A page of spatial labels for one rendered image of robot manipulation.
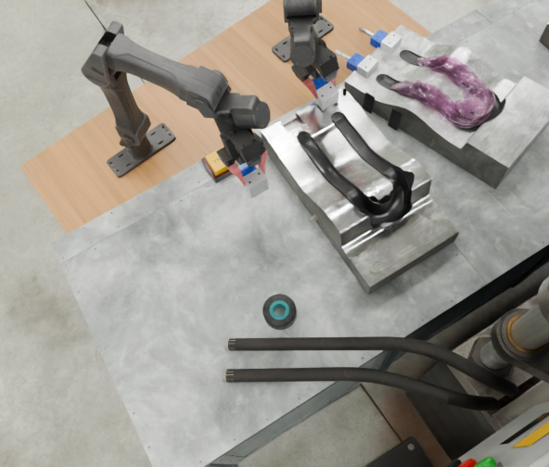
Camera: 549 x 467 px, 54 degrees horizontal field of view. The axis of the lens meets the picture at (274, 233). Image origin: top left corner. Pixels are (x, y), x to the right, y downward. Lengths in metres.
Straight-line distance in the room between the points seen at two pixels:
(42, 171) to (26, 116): 1.30
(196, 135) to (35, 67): 1.68
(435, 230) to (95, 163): 0.95
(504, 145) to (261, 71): 0.72
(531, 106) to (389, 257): 0.54
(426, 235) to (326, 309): 0.30
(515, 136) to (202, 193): 0.81
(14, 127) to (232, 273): 1.82
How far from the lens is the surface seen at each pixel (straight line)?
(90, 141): 1.67
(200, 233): 1.42
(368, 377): 1.20
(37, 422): 2.33
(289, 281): 1.34
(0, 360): 2.46
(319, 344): 1.21
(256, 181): 1.28
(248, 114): 1.13
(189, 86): 1.14
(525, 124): 1.49
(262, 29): 1.79
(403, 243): 1.32
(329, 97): 1.42
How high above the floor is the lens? 2.06
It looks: 66 degrees down
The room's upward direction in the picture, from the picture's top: 12 degrees counter-clockwise
